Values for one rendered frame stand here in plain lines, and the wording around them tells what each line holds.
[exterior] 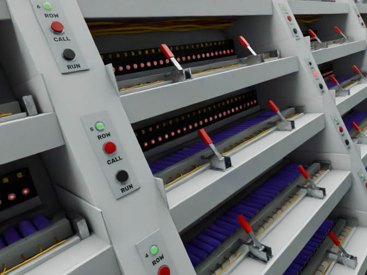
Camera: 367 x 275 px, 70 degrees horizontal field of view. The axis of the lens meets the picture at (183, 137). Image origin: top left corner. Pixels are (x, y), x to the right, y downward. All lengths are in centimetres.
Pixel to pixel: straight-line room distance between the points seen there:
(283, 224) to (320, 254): 20
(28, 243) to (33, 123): 16
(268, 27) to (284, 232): 60
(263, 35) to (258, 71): 26
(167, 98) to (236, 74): 21
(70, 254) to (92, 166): 11
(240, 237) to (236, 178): 14
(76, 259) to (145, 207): 11
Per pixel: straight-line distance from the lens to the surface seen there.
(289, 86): 90
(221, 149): 59
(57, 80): 40
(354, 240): 93
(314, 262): 81
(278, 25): 91
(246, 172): 54
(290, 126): 71
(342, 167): 91
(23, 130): 37
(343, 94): 111
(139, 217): 39
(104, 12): 51
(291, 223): 66
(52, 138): 38
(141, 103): 43
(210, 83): 55
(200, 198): 45
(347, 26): 157
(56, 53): 42
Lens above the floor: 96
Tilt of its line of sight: 2 degrees up
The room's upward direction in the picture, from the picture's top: 24 degrees counter-clockwise
